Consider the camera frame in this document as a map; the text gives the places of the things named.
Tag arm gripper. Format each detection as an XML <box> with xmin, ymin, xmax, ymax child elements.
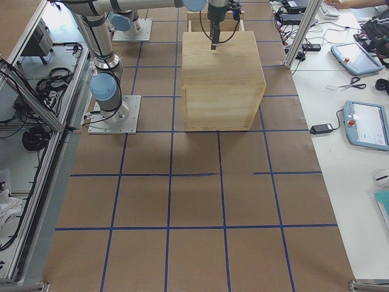
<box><xmin>207</xmin><ymin>0</ymin><xmax>228</xmax><ymax>50</ymax></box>

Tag wooden drawer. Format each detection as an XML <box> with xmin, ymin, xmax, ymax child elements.
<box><xmin>187</xmin><ymin>11</ymin><xmax>245</xmax><ymax>33</ymax></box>

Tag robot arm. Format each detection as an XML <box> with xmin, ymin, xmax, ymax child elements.
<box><xmin>61</xmin><ymin>1</ymin><xmax>233</xmax><ymax>125</ymax></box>
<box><xmin>108</xmin><ymin>10</ymin><xmax>141</xmax><ymax>35</ymax></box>

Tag wooden drawer cabinet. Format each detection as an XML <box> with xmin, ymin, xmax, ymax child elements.
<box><xmin>182</xmin><ymin>31</ymin><xmax>266</xmax><ymax>131</ymax></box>

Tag person hand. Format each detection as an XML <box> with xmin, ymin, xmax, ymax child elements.
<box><xmin>323</xmin><ymin>0</ymin><xmax>343</xmax><ymax>10</ymax></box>

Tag blue teach pendant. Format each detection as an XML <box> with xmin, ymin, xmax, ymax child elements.
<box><xmin>343</xmin><ymin>100</ymin><xmax>388</xmax><ymax>151</ymax></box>
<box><xmin>331</xmin><ymin>42</ymin><xmax>384</xmax><ymax>75</ymax></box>

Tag black power adapter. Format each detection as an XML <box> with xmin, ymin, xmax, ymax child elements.
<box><xmin>309</xmin><ymin>123</ymin><xmax>334</xmax><ymax>135</ymax></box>

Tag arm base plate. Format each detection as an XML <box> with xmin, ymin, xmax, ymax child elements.
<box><xmin>88</xmin><ymin>95</ymin><xmax>141</xmax><ymax>134</ymax></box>
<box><xmin>113</xmin><ymin>18</ymin><xmax>153</xmax><ymax>43</ymax></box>

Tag black handled scissors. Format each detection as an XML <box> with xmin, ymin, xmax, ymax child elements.
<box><xmin>338</xmin><ymin>77</ymin><xmax>367</xmax><ymax>91</ymax></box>

